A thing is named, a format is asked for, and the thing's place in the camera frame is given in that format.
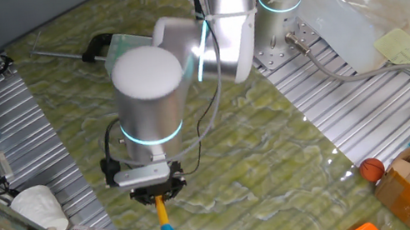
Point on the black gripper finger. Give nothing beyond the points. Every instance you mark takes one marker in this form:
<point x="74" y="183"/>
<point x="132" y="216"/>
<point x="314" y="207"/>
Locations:
<point x="149" y="199"/>
<point x="170" y="196"/>

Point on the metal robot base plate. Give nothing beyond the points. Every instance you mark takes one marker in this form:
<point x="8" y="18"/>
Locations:
<point x="294" y="46"/>

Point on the green marble pattern mat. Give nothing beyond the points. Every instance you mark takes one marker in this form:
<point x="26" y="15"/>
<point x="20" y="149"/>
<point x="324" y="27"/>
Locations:
<point x="247" y="209"/>

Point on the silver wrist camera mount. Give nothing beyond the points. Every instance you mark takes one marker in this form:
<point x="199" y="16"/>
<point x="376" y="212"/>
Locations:
<point x="141" y="176"/>

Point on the small toy basketball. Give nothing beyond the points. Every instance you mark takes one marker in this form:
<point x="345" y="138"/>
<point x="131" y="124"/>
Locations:
<point x="372" y="170"/>

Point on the small silver camera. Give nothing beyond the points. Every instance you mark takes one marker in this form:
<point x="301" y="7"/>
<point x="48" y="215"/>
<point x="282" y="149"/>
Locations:
<point x="2" y="165"/>

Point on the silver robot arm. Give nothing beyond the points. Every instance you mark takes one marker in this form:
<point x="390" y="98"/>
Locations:
<point x="149" y="112"/>

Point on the white toilet paper roll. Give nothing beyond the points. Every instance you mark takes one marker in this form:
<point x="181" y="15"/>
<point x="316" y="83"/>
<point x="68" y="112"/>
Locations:
<point x="39" y="207"/>

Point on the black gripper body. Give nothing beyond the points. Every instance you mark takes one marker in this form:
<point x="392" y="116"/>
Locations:
<point x="159" y="188"/>

